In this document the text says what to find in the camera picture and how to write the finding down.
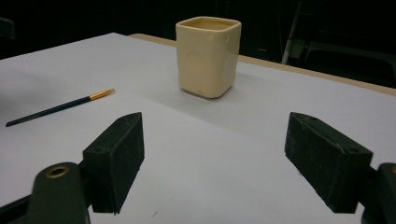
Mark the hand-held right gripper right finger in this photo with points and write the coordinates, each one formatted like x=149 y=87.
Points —
x=327 y=161

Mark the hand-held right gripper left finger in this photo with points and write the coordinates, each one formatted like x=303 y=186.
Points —
x=115 y=161

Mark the beige square ceramic cup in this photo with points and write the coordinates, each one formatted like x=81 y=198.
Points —
x=207 y=59

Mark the white paper sheet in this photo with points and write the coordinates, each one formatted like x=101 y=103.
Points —
x=218 y=149

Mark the dark paintbrush with gold ferrule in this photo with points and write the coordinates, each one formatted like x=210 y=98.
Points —
x=56 y=108

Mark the black folding chair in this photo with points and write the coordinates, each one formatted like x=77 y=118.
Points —
x=348 y=59

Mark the white metal table leg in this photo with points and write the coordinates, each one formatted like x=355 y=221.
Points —
x=291 y=37

